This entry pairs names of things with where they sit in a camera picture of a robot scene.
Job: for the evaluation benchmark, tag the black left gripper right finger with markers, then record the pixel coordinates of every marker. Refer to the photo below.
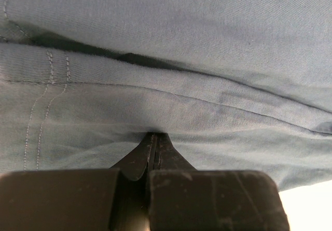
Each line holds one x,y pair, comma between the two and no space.
183,198

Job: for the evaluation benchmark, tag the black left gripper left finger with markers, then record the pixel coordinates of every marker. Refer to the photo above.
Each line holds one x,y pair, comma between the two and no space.
81,199

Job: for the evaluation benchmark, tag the teal blue t shirt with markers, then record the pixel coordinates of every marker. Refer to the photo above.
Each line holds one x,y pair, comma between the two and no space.
237,84

